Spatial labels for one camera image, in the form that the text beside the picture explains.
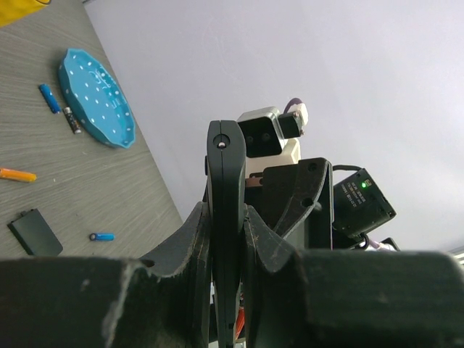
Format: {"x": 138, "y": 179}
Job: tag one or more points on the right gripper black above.
{"x": 296, "y": 199}

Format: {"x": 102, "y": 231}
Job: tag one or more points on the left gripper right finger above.
{"x": 339, "y": 298}

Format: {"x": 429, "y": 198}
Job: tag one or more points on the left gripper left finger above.
{"x": 161, "y": 300}

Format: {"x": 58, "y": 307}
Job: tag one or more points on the black remote control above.
{"x": 225, "y": 161}

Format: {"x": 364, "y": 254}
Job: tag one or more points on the black battery cover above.
{"x": 35, "y": 235}

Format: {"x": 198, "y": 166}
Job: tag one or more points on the blue battery under right arm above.
{"x": 101, "y": 237}

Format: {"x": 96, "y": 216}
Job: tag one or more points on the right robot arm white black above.
{"x": 359, "y": 208}

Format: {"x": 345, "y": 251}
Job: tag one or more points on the orange battery centre right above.
{"x": 16, "y": 175}

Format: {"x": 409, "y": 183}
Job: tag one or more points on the black battery near plate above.
{"x": 73, "y": 123}

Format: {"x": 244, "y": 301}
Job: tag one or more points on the blue dotted plate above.
{"x": 96, "y": 100}

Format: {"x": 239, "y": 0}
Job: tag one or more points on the blue battery near plate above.
{"x": 49, "y": 98}

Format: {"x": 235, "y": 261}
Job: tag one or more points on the yellow mug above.
{"x": 14, "y": 10}

